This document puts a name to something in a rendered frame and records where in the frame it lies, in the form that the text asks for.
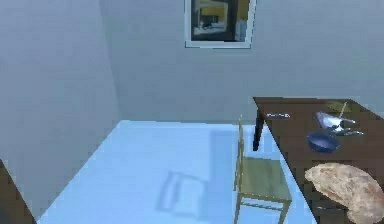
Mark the blue bowl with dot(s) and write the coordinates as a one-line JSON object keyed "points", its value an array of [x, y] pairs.
{"points": [[322, 142]]}

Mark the round brown bread loaf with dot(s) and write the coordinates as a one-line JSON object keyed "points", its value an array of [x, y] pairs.
{"points": [[350, 190]]}

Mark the olive green wooden chair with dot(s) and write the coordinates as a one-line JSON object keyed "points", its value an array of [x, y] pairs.
{"points": [[261, 178]]}

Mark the white framed wall picture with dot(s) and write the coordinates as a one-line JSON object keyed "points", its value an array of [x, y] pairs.
{"points": [[216, 23]]}

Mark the dark brown wooden table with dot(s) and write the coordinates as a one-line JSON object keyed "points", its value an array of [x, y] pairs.
{"points": [[293, 133]]}

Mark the dark brown wooden furniture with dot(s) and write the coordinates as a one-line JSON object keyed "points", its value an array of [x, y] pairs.
{"points": [[11, 200]]}

